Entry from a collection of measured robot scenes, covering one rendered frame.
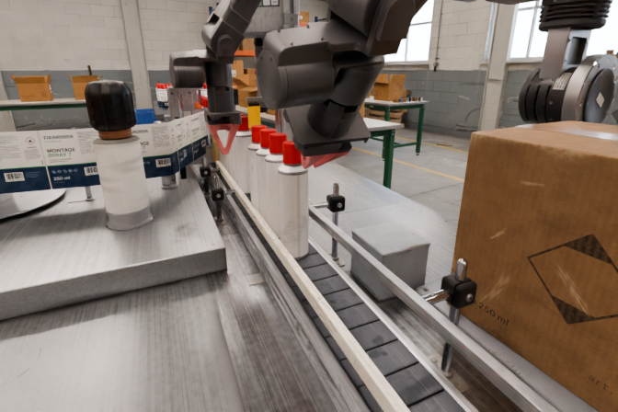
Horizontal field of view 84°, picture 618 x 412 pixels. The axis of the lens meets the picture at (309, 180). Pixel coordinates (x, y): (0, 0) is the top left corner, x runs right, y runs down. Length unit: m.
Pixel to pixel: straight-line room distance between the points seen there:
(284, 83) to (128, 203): 0.54
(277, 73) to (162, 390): 0.39
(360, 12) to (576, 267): 0.34
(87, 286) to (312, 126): 0.46
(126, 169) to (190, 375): 0.43
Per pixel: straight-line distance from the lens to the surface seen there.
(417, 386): 0.44
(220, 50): 0.74
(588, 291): 0.47
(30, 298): 0.71
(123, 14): 8.33
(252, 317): 0.58
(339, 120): 0.40
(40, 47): 8.37
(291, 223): 0.58
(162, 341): 0.58
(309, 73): 0.33
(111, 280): 0.69
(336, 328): 0.43
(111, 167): 0.78
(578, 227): 0.45
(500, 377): 0.35
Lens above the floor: 1.20
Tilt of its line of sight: 18 degrees down
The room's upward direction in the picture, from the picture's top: straight up
